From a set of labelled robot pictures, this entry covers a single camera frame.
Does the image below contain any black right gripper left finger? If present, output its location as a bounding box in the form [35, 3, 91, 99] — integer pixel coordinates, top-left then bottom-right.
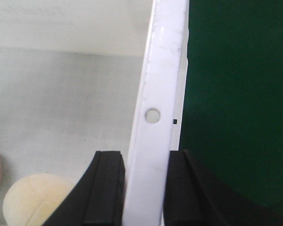
[44, 151, 125, 226]

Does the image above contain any yellow round plush toy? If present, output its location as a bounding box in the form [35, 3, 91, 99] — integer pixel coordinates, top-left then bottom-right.
[2, 173, 74, 226]

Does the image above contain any green conveyor belt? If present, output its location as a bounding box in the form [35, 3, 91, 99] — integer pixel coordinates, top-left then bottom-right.
[180, 0, 283, 215]

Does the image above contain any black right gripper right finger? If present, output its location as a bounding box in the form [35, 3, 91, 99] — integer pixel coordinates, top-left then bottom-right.
[164, 150, 283, 226]

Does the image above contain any white Totelife plastic crate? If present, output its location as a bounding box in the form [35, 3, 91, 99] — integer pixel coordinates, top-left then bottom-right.
[0, 0, 189, 226]

